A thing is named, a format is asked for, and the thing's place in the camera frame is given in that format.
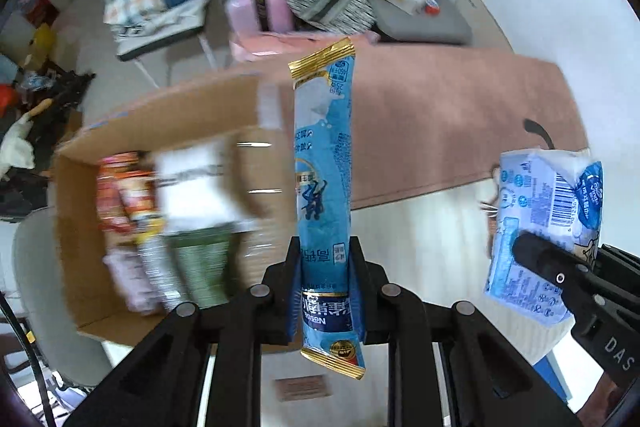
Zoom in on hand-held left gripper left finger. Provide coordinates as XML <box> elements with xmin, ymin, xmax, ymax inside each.
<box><xmin>62</xmin><ymin>236</ymin><xmax>303</xmax><ymax>427</ymax></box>

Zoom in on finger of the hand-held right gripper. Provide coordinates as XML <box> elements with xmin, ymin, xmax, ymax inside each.
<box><xmin>510</xmin><ymin>231</ymin><xmax>608</xmax><ymax>308</ymax></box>

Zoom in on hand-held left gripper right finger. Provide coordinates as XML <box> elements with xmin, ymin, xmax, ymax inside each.
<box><xmin>350</xmin><ymin>234</ymin><xmax>583</xmax><ymax>427</ymax></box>

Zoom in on blue tissue packet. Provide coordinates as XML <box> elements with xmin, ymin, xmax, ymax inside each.
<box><xmin>482</xmin><ymin>148</ymin><xmax>604</xmax><ymax>327</ymax></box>

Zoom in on green packet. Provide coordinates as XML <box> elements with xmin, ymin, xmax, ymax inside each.
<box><xmin>167</xmin><ymin>227</ymin><xmax>241</xmax><ymax>308</ymax></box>

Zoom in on long blue stick packet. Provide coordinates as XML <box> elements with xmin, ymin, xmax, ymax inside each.
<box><xmin>287</xmin><ymin>36</ymin><xmax>367</xmax><ymax>380</ymax></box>

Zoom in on white soft packet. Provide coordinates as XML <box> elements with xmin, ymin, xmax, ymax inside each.
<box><xmin>152</xmin><ymin>142</ymin><xmax>258</xmax><ymax>235</ymax></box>

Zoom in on orange panda snack packet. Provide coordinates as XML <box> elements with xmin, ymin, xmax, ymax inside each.
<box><xmin>120</xmin><ymin>169</ymin><xmax>166</xmax><ymax>239</ymax></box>

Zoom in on red snack packet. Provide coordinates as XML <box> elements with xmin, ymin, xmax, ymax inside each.
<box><xmin>97</xmin><ymin>153</ymin><xmax>132</xmax><ymax>234</ymax></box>

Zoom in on striped tablecloth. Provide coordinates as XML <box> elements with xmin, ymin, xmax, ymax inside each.
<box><xmin>200</xmin><ymin>179</ymin><xmax>576</xmax><ymax>427</ymax></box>

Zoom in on small brown label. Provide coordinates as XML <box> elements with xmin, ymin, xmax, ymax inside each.
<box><xmin>274</xmin><ymin>376</ymin><xmax>331</xmax><ymax>402</ymax></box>

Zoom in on pink table mat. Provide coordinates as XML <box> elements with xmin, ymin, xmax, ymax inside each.
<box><xmin>232</xmin><ymin>42</ymin><xmax>588</xmax><ymax>210</ymax></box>

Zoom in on white leaning panel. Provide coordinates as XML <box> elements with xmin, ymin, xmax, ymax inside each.
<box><xmin>455</xmin><ymin>0</ymin><xmax>516</xmax><ymax>52</ymax></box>

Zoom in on light grey shell chair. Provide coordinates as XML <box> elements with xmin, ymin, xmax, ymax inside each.
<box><xmin>12</xmin><ymin>207</ymin><xmax>113</xmax><ymax>390</ymax></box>

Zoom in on pink suitcase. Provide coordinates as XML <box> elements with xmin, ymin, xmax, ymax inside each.
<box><xmin>225</xmin><ymin>0</ymin><xmax>293</xmax><ymax>38</ymax></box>

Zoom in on white metal stool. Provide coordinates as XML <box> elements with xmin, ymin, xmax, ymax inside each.
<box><xmin>115</xmin><ymin>0</ymin><xmax>221</xmax><ymax>88</ymax></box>

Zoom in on pile of black bags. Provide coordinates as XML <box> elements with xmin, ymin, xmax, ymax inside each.
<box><xmin>0</xmin><ymin>67</ymin><xmax>96</xmax><ymax>223</ymax></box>

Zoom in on white goose plush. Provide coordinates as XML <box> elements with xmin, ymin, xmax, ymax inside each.
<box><xmin>0</xmin><ymin>99</ymin><xmax>56</xmax><ymax>172</ymax></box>

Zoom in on black cable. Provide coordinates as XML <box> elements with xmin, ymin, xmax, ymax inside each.
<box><xmin>0</xmin><ymin>292</ymin><xmax>57</xmax><ymax>427</ymax></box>

